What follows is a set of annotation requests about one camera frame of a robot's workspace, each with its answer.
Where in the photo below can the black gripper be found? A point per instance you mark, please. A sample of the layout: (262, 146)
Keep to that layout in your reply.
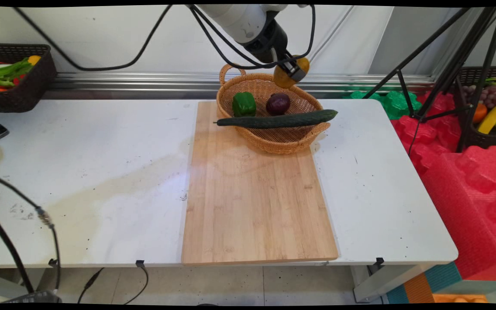
(267, 45)

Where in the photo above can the brown potato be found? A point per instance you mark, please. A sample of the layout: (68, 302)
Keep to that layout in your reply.
(281, 77)

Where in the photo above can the red onion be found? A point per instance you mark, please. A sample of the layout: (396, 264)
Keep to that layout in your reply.
(278, 103)

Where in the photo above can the long green cucumber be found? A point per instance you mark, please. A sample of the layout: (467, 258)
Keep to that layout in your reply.
(274, 120)

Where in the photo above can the green bell pepper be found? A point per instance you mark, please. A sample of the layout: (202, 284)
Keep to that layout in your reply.
(244, 104)

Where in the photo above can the green foam mat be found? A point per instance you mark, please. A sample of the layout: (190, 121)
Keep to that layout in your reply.
(396, 105)

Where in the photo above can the bamboo cutting board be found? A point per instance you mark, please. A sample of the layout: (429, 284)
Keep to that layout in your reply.
(256, 198)

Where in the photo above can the small red foam mat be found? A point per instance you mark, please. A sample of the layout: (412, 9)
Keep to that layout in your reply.
(424, 137)

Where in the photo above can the black tripod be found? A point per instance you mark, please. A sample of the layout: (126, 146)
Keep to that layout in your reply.
(459, 64)

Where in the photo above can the orange fruit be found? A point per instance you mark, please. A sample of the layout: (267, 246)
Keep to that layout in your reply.
(479, 113)

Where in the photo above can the purple grapes bunch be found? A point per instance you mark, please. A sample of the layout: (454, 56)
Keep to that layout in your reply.
(487, 95)

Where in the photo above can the yellow banana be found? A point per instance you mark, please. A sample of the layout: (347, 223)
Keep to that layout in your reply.
(491, 118)

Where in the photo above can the black fruit basket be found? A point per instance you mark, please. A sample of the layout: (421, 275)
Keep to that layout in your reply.
(485, 140)

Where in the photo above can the black table edge clip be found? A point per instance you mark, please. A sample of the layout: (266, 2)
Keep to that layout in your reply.
(53, 262)
(140, 263)
(379, 261)

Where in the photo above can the large red foam mat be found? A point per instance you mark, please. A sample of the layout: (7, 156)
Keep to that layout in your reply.
(467, 202)

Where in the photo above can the white table leg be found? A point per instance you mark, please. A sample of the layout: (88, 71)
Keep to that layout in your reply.
(381, 286)

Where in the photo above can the yellow vegetable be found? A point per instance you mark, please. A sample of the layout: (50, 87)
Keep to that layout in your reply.
(34, 59)

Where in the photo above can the black vegetable basket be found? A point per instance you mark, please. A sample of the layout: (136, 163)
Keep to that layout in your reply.
(28, 92)

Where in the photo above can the green long vegetables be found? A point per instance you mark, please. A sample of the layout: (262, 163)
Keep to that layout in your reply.
(4, 72)

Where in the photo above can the grey metal floor stand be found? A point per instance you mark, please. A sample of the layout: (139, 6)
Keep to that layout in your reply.
(32, 297)

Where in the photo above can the aluminium wall rail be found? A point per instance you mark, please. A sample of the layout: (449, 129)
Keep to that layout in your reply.
(144, 82)

